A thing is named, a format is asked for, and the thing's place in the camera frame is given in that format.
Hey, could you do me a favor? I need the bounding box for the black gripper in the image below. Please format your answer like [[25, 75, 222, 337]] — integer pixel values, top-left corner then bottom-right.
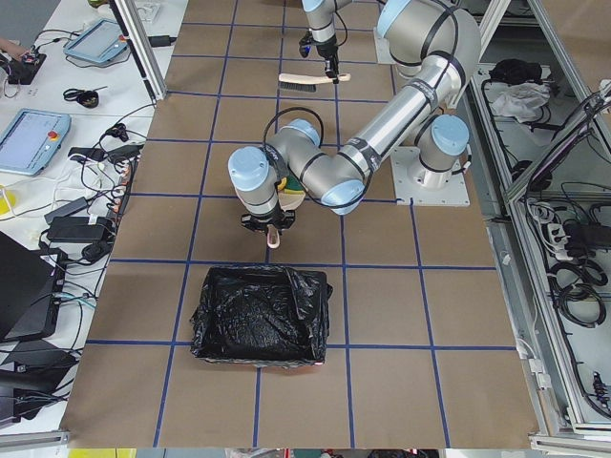
[[241, 210, 295, 233], [299, 31, 339, 72]]

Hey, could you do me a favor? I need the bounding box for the beige dustpan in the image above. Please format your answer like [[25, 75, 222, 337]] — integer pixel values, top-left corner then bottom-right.
[[265, 189, 306, 249]]

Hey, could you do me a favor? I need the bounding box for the beige hand brush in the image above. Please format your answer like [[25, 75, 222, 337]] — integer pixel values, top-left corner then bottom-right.
[[278, 73, 351, 93]]

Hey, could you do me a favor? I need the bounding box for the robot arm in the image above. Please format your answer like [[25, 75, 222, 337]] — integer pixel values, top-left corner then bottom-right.
[[299, 0, 351, 83], [228, 1, 481, 234]]

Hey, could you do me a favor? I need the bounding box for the black lined trash bin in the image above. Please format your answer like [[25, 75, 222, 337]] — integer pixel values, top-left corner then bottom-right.
[[190, 265, 333, 367]]

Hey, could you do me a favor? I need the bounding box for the power strip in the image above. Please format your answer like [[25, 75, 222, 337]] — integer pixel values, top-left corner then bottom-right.
[[107, 158, 138, 226]]

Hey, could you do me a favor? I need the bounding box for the black cloth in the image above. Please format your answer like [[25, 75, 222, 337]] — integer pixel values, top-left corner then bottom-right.
[[489, 59, 542, 85]]

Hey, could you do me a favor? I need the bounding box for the white cloth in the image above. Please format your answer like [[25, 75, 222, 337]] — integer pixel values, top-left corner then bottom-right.
[[491, 83, 551, 122]]

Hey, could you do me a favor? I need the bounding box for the black power adapter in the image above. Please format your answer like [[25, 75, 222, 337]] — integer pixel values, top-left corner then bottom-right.
[[46, 217, 116, 243]]

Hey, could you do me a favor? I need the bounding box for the blue teach pendant far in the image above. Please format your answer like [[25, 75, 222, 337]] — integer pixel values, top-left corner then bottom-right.
[[63, 19, 128, 65]]

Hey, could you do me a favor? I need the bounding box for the blue teach pendant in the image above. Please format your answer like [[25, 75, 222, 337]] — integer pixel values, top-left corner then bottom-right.
[[63, 19, 128, 65], [1, 109, 72, 177]]

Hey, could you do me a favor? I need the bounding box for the black laptop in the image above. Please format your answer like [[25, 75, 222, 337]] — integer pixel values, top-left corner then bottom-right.
[[1, 234, 67, 344]]

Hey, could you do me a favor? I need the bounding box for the blue teach pendant near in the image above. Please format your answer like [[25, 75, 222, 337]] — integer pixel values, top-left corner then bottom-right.
[[1, 109, 72, 177]]

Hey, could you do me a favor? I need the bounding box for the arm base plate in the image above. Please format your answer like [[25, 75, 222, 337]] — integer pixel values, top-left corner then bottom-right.
[[390, 146, 471, 207], [374, 33, 401, 65]]

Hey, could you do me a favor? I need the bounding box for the aluminium frame post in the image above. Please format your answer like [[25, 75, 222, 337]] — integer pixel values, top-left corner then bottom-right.
[[109, 0, 167, 104]]

